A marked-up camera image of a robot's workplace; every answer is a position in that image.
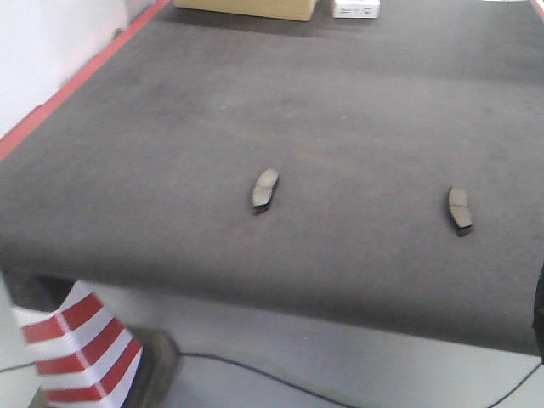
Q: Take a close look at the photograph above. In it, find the right red white traffic cone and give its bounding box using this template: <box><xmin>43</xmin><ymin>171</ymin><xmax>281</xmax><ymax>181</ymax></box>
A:
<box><xmin>12</xmin><ymin>278</ymin><xmax>182</xmax><ymax>408</ymax></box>

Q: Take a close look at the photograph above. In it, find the black floor cable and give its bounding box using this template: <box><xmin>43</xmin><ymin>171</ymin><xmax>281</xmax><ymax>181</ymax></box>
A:
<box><xmin>0</xmin><ymin>350</ymin><xmax>544</xmax><ymax>408</ymax></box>

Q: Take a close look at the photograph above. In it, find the grey brake pad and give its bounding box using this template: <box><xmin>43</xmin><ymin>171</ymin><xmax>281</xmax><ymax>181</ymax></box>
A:
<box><xmin>251</xmin><ymin>167</ymin><xmax>280</xmax><ymax>215</ymax></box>
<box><xmin>447</xmin><ymin>186</ymin><xmax>473</xmax><ymax>236</ymax></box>

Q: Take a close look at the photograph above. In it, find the cardboard box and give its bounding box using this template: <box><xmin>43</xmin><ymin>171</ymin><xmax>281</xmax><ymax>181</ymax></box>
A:
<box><xmin>173</xmin><ymin>0</ymin><xmax>318</xmax><ymax>21</ymax></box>

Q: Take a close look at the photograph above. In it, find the white cabinet panel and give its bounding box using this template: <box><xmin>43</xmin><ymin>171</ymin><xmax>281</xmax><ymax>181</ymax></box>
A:
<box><xmin>1</xmin><ymin>0</ymin><xmax>154</xmax><ymax>135</ymax></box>

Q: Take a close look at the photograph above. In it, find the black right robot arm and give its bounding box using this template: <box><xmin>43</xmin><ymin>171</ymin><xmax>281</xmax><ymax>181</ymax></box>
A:
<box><xmin>532</xmin><ymin>269</ymin><xmax>544</xmax><ymax>362</ymax></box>

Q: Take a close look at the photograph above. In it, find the white small box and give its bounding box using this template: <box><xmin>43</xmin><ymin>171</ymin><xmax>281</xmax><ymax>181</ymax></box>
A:
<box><xmin>332</xmin><ymin>0</ymin><xmax>381</xmax><ymax>19</ymax></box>

